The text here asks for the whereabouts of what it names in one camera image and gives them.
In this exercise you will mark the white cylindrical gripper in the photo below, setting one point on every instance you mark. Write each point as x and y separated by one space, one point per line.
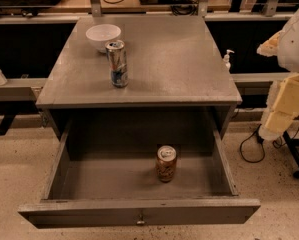
295 45

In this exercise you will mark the orange soda can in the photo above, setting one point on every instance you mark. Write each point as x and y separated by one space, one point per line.
166 160

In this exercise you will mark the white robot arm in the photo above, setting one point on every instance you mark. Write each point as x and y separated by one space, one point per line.
288 55

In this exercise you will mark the silver blue energy drink can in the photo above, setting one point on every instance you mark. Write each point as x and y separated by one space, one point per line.
116 55

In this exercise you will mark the small metal drawer knob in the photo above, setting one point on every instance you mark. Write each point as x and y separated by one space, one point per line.
140 221

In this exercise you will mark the open grey top drawer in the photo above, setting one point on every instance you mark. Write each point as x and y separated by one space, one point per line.
107 177

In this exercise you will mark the white pump dispenser bottle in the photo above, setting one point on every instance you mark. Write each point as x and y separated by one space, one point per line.
226 58

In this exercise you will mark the black wheeled stand leg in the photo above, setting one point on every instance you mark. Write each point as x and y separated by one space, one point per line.
293 145

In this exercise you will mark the grey wooden cabinet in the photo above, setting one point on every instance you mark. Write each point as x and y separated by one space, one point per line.
172 60

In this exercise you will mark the white ceramic bowl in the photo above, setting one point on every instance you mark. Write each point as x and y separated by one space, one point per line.
99 35

